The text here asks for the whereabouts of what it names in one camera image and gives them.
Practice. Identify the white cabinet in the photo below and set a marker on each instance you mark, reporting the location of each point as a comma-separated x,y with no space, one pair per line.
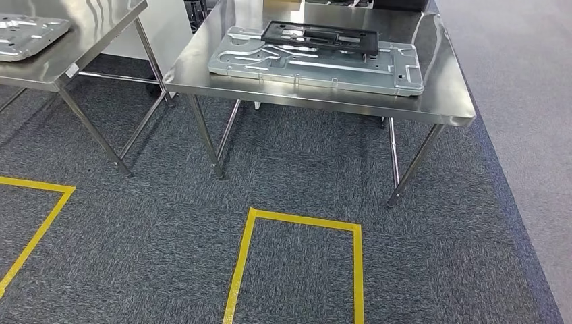
170,27

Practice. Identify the stamped metal plate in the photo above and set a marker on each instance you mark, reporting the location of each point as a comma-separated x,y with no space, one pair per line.
335,73
31,38

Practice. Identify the black plastic plate frame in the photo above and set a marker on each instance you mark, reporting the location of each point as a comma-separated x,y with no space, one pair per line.
319,35

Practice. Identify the steel workbench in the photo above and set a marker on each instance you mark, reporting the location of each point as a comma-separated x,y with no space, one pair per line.
442,89
89,27

